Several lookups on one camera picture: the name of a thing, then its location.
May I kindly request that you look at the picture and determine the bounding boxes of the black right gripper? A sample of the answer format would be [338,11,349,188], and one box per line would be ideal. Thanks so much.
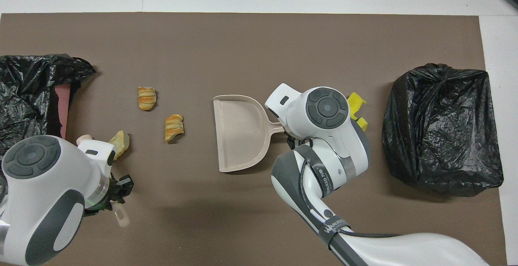
[284,130,303,149]

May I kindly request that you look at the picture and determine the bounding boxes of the striped croissant piece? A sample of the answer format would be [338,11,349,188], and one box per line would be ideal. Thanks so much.
[164,114,185,143]
[138,87,157,111]

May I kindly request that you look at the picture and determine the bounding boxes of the black bag lined pink bin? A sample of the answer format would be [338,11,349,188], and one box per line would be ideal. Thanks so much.
[0,54,97,159]

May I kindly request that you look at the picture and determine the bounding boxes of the brown paper table mat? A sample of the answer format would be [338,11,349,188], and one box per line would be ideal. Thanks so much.
[0,13,507,266]

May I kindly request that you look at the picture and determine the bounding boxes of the pale bread chunk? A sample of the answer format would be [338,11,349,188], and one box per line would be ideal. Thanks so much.
[108,130,131,161]

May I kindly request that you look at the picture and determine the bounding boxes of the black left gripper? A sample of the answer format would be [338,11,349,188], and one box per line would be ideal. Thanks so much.
[83,174,134,216]

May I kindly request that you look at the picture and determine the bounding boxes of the beige hand brush black bristles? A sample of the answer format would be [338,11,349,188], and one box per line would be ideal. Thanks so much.
[76,134,130,228]

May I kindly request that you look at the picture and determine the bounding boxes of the beige plastic dustpan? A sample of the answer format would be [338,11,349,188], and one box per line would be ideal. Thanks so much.
[212,95,286,173]

